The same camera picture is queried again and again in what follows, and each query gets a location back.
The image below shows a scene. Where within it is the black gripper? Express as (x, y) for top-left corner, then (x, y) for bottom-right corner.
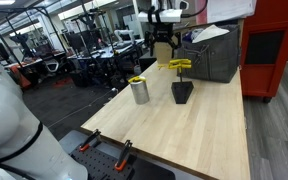
(145, 21), (182, 59)

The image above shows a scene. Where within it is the black triangular tool stand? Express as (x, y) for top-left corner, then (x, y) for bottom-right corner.
(170, 68), (195, 105)

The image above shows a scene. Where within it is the cylindrical metal tin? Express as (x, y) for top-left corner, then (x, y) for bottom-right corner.
(129, 79), (151, 105)

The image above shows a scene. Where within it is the brown cardboard box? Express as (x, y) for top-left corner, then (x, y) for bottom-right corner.
(152, 22), (198, 65)

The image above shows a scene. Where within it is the blue cloth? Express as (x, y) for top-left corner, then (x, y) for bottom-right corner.
(182, 29), (198, 43)

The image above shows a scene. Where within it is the white cloth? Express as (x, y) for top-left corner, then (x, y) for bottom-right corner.
(192, 24), (231, 44)

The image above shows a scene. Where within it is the grey fabric storage bin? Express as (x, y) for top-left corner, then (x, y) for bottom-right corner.
(177, 24), (241, 84)

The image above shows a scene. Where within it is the black work cart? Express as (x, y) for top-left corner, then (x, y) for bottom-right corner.
(67, 38), (152, 88)

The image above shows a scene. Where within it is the white paper sheet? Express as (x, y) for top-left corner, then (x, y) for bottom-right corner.
(206, 0), (258, 24)

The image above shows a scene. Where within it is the black waste bin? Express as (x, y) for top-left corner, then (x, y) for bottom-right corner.
(68, 69), (92, 88)

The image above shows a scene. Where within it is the red floor mat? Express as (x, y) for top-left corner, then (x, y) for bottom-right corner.
(51, 77), (74, 89)

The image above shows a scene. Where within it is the red tool cabinet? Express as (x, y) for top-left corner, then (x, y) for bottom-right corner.
(239, 0), (288, 104)

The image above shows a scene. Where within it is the white office chair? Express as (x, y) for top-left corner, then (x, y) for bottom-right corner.
(43, 58), (60, 74)

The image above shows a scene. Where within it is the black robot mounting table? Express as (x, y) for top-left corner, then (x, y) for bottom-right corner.
(58, 129), (177, 180)

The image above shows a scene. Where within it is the black perforated mounting board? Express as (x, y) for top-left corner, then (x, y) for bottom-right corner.
(69, 144), (135, 180)

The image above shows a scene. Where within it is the orange chair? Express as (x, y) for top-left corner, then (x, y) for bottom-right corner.
(8, 63), (32, 88)

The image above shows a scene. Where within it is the black pedestal cabinet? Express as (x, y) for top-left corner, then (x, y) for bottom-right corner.
(138, 49), (158, 73)

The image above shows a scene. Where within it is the white floor cable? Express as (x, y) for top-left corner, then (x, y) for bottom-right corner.
(47, 88), (118, 129)

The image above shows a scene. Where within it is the black clamp orange handle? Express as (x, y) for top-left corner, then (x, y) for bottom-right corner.
(78, 129), (102, 153)
(114, 139), (134, 172)

